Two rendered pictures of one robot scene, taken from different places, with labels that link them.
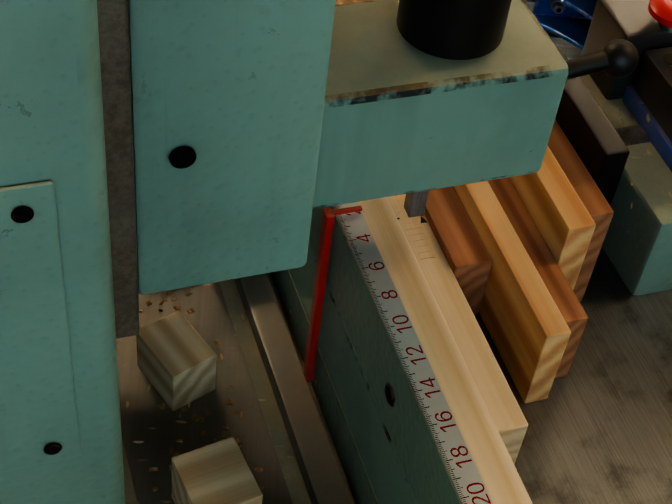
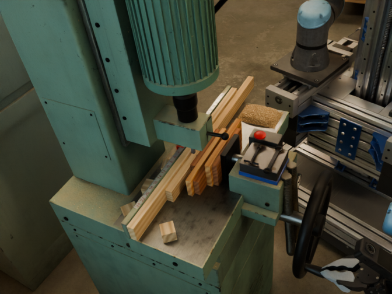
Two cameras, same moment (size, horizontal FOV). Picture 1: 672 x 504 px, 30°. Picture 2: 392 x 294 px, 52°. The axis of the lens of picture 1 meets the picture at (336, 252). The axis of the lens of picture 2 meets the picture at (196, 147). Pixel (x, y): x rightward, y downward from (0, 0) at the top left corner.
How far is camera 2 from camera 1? 0.76 m
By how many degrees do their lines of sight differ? 40
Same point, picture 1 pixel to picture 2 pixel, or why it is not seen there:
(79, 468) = (112, 163)
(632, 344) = (217, 197)
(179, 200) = (126, 125)
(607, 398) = (202, 202)
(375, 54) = (173, 116)
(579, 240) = (207, 168)
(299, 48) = (135, 107)
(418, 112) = (173, 128)
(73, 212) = (98, 117)
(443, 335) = (172, 172)
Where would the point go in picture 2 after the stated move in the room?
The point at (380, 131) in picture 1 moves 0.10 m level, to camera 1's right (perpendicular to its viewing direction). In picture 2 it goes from (167, 129) to (192, 148)
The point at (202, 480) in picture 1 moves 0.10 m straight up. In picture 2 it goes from (146, 184) to (139, 159)
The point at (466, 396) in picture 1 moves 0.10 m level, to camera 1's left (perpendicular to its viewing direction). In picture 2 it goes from (164, 181) to (143, 162)
